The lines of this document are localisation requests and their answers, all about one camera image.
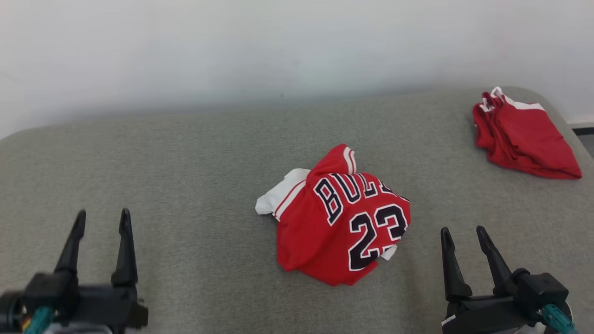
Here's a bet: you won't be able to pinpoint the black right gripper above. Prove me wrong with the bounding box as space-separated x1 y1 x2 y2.
440 225 541 334

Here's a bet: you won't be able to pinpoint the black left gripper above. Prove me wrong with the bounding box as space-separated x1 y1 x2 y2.
54 208 149 332

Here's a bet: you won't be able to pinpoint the red shorts with white stripe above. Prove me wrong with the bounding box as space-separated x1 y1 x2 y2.
472 87 582 180

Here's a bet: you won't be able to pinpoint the red Bulls basketball jersey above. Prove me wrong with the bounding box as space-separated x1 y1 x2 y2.
255 143 412 287

